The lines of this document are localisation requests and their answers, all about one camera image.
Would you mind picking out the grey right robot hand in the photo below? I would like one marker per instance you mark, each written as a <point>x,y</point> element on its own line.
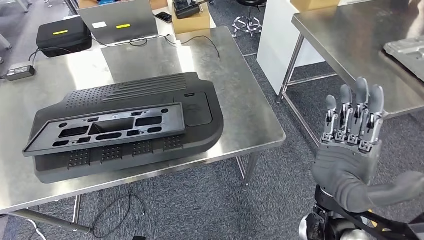
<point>344,165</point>

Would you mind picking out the black plastic plate frame part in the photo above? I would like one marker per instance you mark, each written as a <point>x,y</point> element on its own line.
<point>172,122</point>

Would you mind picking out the large steel workbench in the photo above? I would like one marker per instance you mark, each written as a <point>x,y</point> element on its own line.
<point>245,99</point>

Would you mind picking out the steel table with sheet part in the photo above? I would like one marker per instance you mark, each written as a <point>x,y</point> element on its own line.
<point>348,43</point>

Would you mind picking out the grey sheet metal part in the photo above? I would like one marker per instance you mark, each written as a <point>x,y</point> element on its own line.
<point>407,54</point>

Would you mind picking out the white cabinet panel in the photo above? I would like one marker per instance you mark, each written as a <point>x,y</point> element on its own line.
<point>278,43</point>

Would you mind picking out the black plastic engine cover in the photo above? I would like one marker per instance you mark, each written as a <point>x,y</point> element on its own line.
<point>202,139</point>

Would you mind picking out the tan cardboard box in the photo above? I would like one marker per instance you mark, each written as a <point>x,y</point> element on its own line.
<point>314,4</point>

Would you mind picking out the chrome stool base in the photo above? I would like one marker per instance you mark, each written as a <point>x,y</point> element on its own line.
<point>248,23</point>

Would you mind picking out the brown cardboard box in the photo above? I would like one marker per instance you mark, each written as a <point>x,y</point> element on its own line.
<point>195,23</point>

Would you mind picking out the black robot left foot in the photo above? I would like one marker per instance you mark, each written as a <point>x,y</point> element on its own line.
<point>139,238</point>

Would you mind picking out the black device on cardboard box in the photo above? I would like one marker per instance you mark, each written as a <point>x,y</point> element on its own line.
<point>185,10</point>

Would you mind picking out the black phone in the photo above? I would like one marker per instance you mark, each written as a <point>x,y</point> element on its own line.
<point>164,17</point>

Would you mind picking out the grey power box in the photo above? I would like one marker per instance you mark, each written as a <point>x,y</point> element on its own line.
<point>20,72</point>

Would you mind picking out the black right camera bracket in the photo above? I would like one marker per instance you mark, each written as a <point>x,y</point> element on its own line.
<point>397,230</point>

